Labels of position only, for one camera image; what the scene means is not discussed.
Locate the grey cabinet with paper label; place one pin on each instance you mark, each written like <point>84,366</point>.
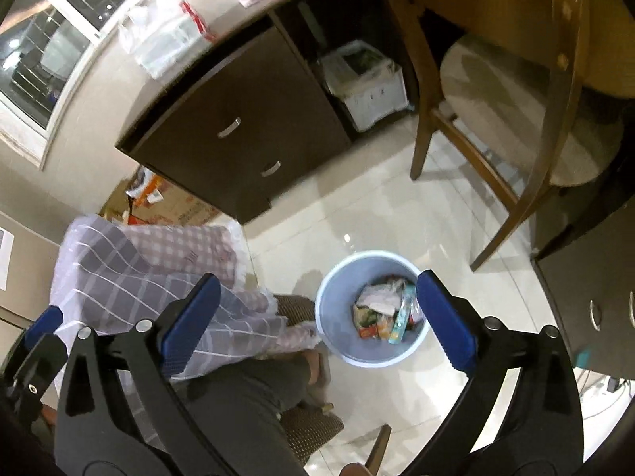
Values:
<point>25,258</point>

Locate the dark brown drawer cabinet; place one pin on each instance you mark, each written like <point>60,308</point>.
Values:
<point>233,99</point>

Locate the folded newspapers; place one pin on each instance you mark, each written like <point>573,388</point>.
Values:
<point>357,62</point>

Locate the white plastic bag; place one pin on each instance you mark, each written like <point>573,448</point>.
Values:
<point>158,39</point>

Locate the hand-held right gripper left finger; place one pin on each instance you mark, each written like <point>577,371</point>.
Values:
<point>191,327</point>

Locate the green yellow snack packet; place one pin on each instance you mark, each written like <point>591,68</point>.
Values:
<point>364,316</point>

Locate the grey slipper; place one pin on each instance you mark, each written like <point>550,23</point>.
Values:
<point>325,369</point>

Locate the orange snack packet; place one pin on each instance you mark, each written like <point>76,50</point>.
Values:
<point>383,329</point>

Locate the light blue plastic bin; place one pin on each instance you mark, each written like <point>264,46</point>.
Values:
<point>337,322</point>

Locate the person's leg in grey trousers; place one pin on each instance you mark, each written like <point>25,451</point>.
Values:
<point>238,406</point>

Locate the teal snack packet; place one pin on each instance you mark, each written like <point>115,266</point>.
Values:
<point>403,317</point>

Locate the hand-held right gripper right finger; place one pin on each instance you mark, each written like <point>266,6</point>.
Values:
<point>446,327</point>

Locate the woven seat chair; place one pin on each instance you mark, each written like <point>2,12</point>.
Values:
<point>317,431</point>

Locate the white wrapper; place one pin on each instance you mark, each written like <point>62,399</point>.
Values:
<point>379,297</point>

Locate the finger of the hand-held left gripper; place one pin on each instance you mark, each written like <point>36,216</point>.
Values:
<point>42,327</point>

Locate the person's foot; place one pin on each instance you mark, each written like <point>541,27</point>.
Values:
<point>313,367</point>

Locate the purple plaid cloth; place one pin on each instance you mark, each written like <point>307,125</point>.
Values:
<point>129,267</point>

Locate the window with metal grille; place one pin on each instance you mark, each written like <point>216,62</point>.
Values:
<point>44,44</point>

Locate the printed cardboard box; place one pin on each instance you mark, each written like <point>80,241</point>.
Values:
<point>183,210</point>

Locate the white plastic crate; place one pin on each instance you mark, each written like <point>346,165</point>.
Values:
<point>377,104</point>

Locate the wooden chair with cushion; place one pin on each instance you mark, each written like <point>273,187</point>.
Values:
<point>516,109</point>

